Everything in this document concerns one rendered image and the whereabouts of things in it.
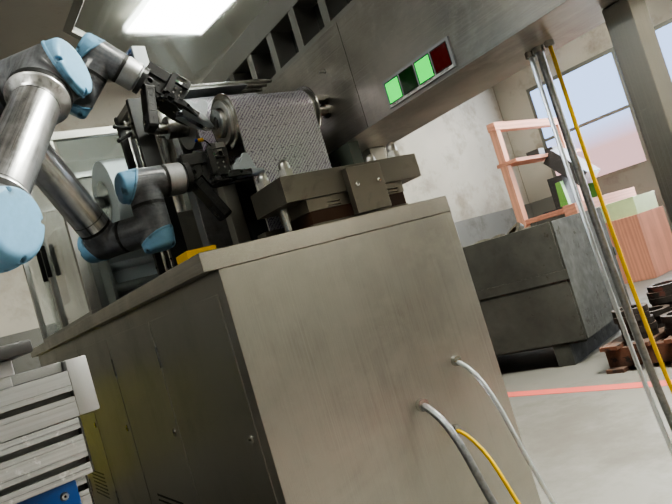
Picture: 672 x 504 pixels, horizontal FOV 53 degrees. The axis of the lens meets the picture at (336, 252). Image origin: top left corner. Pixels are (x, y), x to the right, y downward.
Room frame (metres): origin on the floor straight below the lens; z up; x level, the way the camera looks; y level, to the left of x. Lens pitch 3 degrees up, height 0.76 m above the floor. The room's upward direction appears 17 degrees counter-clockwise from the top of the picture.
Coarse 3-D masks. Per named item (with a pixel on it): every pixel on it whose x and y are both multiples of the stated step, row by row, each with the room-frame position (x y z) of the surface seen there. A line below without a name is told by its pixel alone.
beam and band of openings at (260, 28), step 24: (288, 0) 1.91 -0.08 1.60; (312, 0) 1.89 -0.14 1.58; (336, 0) 1.80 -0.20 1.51; (264, 24) 2.04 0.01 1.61; (288, 24) 2.01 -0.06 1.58; (312, 24) 1.93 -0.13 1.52; (240, 48) 2.19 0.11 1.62; (264, 48) 2.14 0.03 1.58; (288, 48) 2.05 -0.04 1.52; (216, 72) 2.37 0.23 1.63; (240, 72) 2.29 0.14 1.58; (264, 72) 2.17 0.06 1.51
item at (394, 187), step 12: (396, 192) 1.64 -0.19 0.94; (300, 204) 1.52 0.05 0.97; (312, 204) 1.51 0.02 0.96; (324, 204) 1.52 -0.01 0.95; (336, 204) 1.56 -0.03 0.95; (348, 204) 1.56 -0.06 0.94; (396, 204) 1.64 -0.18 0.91; (300, 216) 1.54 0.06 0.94; (312, 216) 1.50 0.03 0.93; (324, 216) 1.52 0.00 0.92; (336, 216) 1.54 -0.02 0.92; (348, 216) 1.55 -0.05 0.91; (300, 228) 1.55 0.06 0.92
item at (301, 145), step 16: (272, 128) 1.70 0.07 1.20; (288, 128) 1.72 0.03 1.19; (304, 128) 1.75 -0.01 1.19; (256, 144) 1.67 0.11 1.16; (272, 144) 1.69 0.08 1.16; (288, 144) 1.72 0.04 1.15; (304, 144) 1.74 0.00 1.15; (320, 144) 1.77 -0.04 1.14; (256, 160) 1.66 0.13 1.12; (272, 160) 1.68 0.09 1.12; (288, 160) 1.71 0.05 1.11; (304, 160) 1.74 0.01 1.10; (320, 160) 1.76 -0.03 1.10; (256, 176) 1.65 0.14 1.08; (272, 176) 1.68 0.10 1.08
